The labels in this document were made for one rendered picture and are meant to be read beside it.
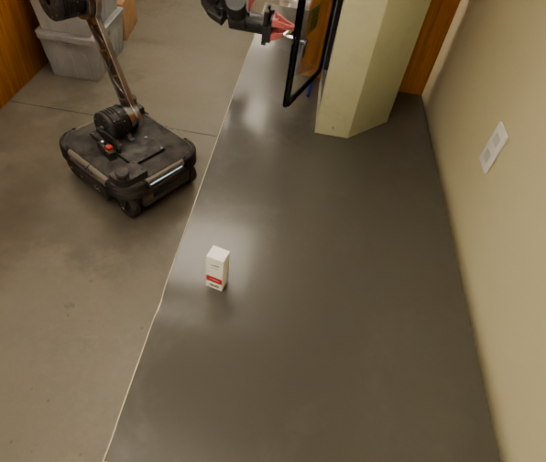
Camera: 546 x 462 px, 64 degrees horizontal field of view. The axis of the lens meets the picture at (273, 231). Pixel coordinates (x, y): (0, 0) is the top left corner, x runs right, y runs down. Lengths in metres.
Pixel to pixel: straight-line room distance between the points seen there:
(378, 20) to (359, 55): 0.10
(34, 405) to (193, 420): 1.20
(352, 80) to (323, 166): 0.26
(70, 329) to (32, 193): 0.91
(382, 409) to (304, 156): 0.77
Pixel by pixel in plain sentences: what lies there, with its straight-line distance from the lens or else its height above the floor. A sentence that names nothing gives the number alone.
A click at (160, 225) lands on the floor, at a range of 2.39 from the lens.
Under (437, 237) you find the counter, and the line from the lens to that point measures 1.25.
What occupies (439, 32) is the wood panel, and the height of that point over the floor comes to 1.18.
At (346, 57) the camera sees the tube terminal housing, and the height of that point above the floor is 1.21.
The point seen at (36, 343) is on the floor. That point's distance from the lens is 2.11.
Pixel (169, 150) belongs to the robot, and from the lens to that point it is 2.47.
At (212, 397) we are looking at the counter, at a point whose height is 0.94.
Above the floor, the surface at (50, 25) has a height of 0.37.
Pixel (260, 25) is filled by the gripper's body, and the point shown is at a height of 1.21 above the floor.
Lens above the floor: 1.76
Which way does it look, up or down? 47 degrees down
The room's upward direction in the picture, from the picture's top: 10 degrees clockwise
